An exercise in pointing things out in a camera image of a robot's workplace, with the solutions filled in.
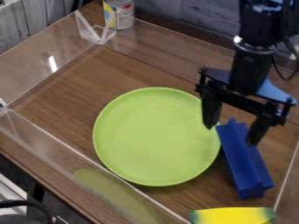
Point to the white labelled can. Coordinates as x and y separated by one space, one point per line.
123 10

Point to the green round plate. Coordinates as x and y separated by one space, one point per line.
150 139

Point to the yellow green banana toy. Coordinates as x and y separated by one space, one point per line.
234 215

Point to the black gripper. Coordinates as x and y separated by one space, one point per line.
245 88

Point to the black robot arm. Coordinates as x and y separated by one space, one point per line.
269 23

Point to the clear acrylic enclosure wall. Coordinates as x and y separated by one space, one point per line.
62 76

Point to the blue star-shaped block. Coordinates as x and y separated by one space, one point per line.
246 164

